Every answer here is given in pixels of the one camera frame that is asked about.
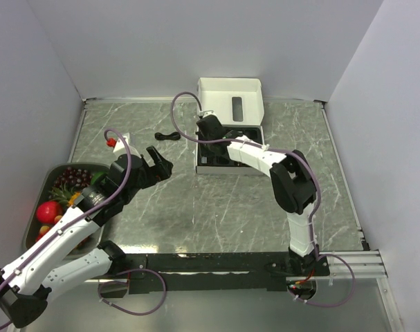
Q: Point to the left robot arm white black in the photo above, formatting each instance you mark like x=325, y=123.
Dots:
x=31, y=282

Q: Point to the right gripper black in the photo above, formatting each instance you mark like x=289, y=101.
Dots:
x=208, y=152

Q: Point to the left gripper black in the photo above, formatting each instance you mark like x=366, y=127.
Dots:
x=158, y=172

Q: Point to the black plastic insert tray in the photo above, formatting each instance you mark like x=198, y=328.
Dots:
x=253, y=133

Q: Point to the aluminium extrusion rail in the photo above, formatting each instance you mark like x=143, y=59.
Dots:
x=364, y=264

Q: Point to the small red orange fruits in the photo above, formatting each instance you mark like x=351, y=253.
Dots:
x=44, y=229

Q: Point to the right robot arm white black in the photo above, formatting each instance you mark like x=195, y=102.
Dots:
x=293, y=185

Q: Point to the red apple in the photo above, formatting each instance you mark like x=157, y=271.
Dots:
x=48, y=211

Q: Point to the dark red grape bunch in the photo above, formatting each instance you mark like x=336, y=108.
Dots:
x=73, y=178

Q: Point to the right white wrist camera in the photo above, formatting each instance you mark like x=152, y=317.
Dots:
x=202, y=114

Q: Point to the orange pineapple toy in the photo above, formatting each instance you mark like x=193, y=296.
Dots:
x=64, y=196

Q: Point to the white cardboard clipper box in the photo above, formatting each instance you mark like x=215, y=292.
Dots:
x=236, y=102

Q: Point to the grey fruit tray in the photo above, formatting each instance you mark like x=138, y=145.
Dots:
x=34, y=225

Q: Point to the green avocado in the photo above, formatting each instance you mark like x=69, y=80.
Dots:
x=97, y=177

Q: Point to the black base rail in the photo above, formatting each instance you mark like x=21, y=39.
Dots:
x=214, y=271

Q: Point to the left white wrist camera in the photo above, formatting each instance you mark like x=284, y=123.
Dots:
x=119, y=147

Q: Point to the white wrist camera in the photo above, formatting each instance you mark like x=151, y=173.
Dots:
x=119, y=147
x=202, y=114

